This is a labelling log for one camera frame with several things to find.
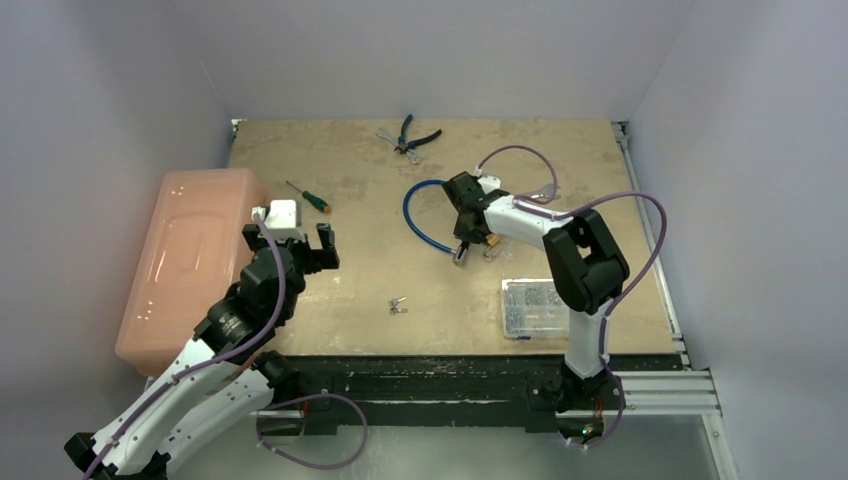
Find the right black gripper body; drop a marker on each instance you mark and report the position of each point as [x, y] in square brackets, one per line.
[468, 221]

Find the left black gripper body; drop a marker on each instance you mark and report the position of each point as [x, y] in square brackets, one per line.
[302, 252]

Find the brass padlock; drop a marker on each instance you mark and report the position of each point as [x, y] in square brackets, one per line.
[491, 247]

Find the blue cable lock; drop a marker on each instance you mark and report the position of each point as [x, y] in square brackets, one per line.
[437, 235]

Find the pair of silver keys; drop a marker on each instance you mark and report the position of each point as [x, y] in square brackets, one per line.
[396, 307]

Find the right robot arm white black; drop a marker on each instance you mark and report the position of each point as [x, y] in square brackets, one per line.
[587, 267]

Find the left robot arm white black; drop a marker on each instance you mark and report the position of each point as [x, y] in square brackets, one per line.
[223, 372]

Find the small silver wrench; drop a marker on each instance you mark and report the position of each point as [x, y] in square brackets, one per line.
[413, 157]

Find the large silver open wrench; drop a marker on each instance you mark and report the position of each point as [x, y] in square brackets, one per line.
[542, 196]

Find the pink plastic storage box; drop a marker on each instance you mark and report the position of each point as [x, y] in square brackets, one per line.
[193, 251]

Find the clear plastic screw box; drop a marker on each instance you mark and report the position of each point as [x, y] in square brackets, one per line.
[532, 309]

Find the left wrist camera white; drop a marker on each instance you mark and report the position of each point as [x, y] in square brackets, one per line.
[282, 219]

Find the green handled screwdriver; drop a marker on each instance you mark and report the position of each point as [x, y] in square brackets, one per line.
[315, 201]

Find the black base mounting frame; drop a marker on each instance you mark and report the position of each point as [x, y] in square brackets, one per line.
[507, 390]

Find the aluminium rail frame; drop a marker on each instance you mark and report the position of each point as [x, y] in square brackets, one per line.
[687, 392]

